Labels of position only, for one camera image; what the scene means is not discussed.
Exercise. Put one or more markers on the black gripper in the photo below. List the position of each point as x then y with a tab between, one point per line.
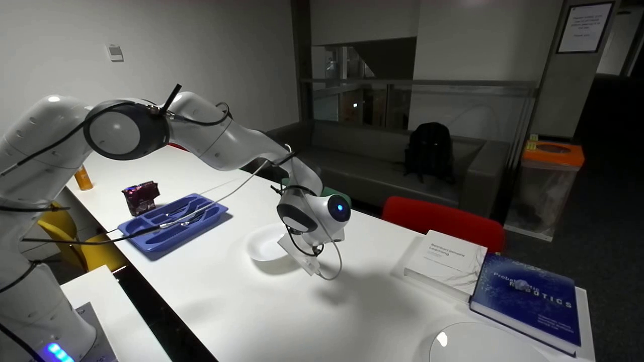
309	243

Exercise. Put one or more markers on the white square plate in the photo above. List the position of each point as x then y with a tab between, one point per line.
268	243

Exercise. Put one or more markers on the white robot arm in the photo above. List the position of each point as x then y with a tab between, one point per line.
213	142

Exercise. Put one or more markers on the grey sofa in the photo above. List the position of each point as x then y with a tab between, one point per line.
374	161

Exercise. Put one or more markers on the red chair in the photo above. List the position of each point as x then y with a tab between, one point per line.
442	221

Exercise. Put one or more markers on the blue cutlery tray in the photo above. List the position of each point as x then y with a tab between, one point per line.
167	231

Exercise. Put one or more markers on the black backpack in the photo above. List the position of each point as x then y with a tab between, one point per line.
428	152

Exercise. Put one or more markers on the dark red small box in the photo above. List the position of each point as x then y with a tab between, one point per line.
141	195

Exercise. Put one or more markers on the white round bowl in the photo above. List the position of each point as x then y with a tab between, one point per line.
483	345

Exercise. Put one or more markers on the blue book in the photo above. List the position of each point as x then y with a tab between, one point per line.
530	302

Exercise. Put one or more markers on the orange bottle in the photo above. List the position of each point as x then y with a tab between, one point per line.
83	180

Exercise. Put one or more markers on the bin with orange lid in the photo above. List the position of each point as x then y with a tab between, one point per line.
543	188

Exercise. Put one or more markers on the yellow chair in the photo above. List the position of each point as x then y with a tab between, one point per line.
63	231

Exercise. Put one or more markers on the framed wall poster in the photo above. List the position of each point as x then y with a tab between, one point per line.
584	28

